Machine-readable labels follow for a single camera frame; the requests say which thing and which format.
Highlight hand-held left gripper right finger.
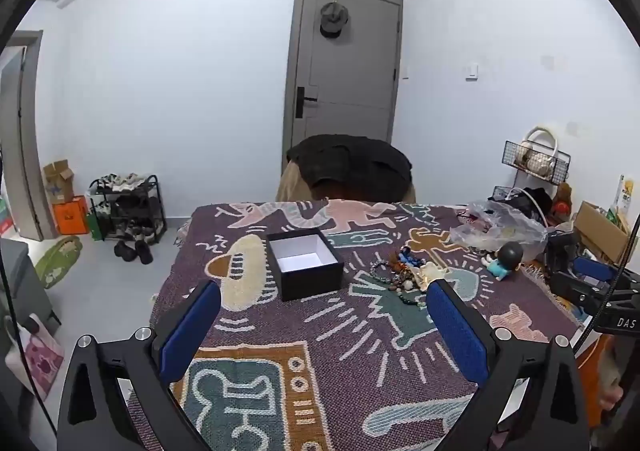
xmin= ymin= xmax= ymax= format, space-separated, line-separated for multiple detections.
xmin=425 ymin=278 xmax=593 ymax=451

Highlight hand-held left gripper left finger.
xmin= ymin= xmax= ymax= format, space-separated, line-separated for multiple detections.
xmin=56 ymin=279 xmax=223 ymax=451

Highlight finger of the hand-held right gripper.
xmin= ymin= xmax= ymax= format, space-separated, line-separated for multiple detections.
xmin=550 ymin=271 xmax=612 ymax=318
xmin=572 ymin=256 xmax=621 ymax=288

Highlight pile of beaded jewelry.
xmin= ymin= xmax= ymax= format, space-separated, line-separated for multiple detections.
xmin=369 ymin=246 xmax=453 ymax=309

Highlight black square gift box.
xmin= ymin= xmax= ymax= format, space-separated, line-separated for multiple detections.
xmin=265 ymin=227 xmax=345 ymax=302

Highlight person's right hand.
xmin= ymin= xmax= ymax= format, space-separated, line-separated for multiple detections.
xmin=592 ymin=346 xmax=628 ymax=414

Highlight open cardboard box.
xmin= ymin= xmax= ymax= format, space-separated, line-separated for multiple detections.
xmin=572 ymin=201 xmax=631 ymax=264

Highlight brown plush toy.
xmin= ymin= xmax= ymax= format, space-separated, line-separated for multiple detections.
xmin=552 ymin=182 xmax=574 ymax=220

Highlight black-haired boy figurine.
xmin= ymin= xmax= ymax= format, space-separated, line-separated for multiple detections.
xmin=482 ymin=241 xmax=524 ymax=278

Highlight black bag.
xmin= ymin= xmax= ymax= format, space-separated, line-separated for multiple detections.
xmin=517 ymin=187 xmax=553 ymax=218

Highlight pair of black slippers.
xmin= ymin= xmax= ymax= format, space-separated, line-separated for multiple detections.
xmin=114 ymin=239 xmax=154 ymax=265

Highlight clear plastic bag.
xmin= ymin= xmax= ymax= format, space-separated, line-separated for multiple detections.
xmin=450 ymin=200 xmax=549 ymax=262

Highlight white handbag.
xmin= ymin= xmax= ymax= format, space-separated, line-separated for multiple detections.
xmin=517 ymin=127 xmax=560 ymax=176

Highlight black shoe rack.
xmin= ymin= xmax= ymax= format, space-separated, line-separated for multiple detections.
xmin=89 ymin=174 xmax=167 ymax=244

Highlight printed woven blanket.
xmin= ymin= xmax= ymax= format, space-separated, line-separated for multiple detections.
xmin=150 ymin=199 xmax=593 ymax=451

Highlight green floor mat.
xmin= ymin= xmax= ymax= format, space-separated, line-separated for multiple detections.
xmin=34 ymin=236 xmax=83 ymax=290

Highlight pink tote bag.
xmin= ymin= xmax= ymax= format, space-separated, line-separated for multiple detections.
xmin=5 ymin=313 xmax=66 ymax=402

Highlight orange box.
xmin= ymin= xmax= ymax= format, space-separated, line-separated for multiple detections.
xmin=52 ymin=196 xmax=90 ymax=235

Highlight tan chair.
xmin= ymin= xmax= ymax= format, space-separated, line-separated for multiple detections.
xmin=276 ymin=163 xmax=418 ymax=205

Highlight grey cabinet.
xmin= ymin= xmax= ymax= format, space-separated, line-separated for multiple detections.
xmin=0 ymin=238 xmax=61 ymax=347

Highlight brown cardboard box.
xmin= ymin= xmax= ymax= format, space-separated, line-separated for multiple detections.
xmin=42 ymin=159 xmax=75 ymax=204

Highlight black jacket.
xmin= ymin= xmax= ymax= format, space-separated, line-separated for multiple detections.
xmin=286 ymin=134 xmax=413 ymax=202

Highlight grey door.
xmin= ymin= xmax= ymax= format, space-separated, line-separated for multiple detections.
xmin=282 ymin=0 xmax=404 ymax=166

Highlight grey cap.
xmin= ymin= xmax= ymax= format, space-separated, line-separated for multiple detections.
xmin=319 ymin=1 xmax=349 ymax=38

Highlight black cable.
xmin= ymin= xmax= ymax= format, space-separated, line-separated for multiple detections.
xmin=572 ymin=213 xmax=640 ymax=354

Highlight black wire basket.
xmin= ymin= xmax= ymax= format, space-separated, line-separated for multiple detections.
xmin=502 ymin=141 xmax=571 ymax=186

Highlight grey door frame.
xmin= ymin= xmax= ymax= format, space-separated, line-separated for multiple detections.
xmin=0 ymin=30 xmax=58 ymax=242

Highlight black door lock handle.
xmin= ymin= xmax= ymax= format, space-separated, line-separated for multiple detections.
xmin=294 ymin=87 xmax=319 ymax=119

